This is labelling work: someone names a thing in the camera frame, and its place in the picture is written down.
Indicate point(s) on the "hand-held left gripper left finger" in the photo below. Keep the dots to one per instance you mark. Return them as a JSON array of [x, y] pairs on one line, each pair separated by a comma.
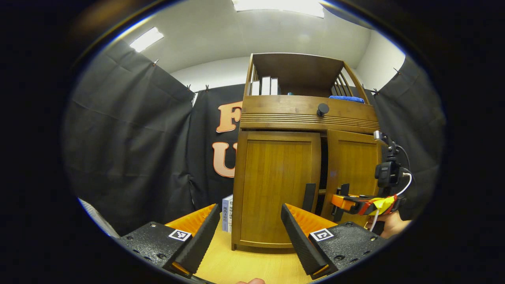
[[201, 244]]

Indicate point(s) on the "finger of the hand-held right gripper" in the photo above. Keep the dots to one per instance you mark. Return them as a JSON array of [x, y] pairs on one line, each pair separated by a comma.
[[344, 202]]

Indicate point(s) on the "black backdrop cloth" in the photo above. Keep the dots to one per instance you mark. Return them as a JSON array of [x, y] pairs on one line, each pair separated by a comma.
[[126, 138]]

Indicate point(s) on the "blue folded cloth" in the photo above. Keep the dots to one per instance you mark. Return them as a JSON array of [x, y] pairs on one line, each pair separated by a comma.
[[347, 99]]

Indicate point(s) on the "white printed box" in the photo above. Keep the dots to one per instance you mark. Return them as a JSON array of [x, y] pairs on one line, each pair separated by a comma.
[[227, 213]]

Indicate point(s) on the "wooden shoe cabinet door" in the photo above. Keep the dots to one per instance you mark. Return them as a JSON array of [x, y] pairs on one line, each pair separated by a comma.
[[351, 165], [276, 177]]

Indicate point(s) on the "narrow ceiling light panel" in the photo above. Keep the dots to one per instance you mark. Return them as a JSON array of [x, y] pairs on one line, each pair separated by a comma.
[[146, 39]]

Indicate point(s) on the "round black drawer knob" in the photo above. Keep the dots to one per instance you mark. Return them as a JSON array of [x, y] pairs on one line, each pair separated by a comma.
[[323, 109]]

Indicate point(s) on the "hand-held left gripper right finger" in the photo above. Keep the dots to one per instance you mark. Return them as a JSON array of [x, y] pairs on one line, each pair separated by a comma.
[[300, 244]]

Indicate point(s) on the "wooden double-door shoe cabinet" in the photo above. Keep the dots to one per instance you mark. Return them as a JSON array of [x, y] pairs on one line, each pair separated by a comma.
[[296, 71]]

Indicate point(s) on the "large ceiling light panel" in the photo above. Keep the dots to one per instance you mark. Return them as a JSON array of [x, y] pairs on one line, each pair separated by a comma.
[[276, 6]]

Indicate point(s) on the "wooden ribbed cabinet drawer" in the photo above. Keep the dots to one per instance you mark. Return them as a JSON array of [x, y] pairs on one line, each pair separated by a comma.
[[276, 106]]

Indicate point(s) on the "white book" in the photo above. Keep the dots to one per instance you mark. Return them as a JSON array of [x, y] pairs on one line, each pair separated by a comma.
[[255, 88], [274, 86], [266, 86]]

